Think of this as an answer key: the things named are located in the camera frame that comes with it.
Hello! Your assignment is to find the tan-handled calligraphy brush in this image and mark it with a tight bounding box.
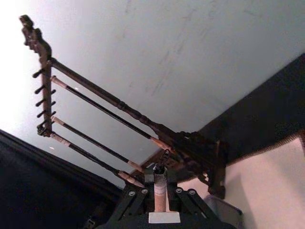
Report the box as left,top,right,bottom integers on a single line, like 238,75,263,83
152,149,171,213

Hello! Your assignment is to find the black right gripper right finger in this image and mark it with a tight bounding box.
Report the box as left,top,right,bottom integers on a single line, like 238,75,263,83
166,167,218,220

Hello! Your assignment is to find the long black hanging brush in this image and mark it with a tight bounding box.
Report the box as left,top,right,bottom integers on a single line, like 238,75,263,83
50,75,177,155

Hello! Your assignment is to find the white felt mat brown-edged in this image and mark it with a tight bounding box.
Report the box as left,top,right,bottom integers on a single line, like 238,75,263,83
177,130,305,229

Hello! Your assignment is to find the dark wooden brush rack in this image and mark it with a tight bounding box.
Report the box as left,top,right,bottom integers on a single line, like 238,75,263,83
19,14,227,200

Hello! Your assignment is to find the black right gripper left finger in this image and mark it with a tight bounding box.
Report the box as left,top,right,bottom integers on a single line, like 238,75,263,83
111,167,156,222

